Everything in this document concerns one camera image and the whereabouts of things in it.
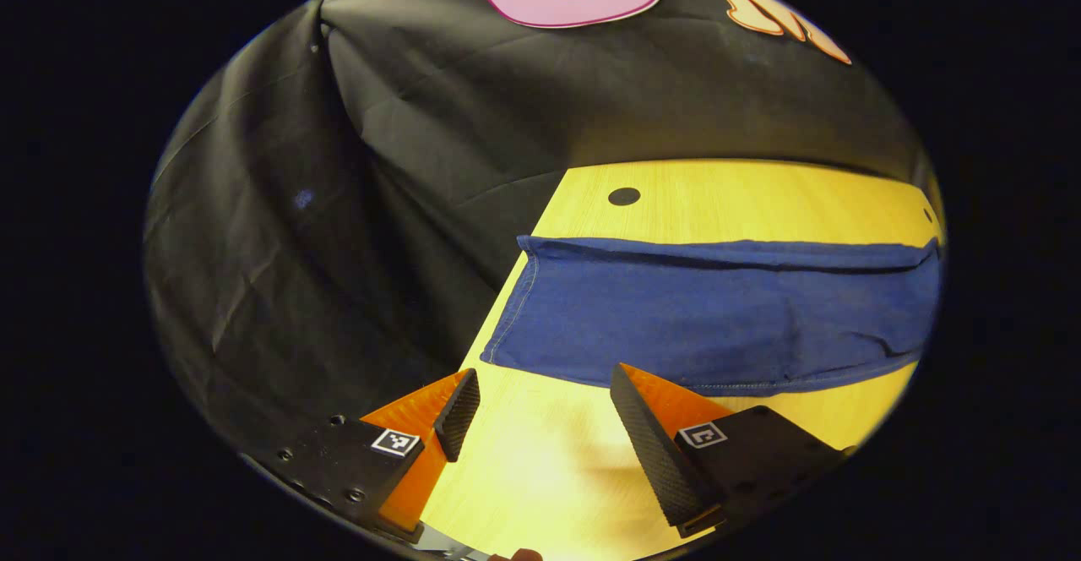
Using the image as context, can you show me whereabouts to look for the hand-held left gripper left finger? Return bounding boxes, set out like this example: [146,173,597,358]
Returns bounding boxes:
[241,367,481,545]

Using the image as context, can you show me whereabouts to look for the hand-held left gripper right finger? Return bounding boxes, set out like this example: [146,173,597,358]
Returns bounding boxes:
[610,362,858,539]

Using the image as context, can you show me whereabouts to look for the blue denim jeans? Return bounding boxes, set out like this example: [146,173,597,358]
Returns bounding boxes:
[480,234,942,399]

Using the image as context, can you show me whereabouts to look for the black backdrop cloth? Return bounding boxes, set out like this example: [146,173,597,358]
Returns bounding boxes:
[144,0,942,460]

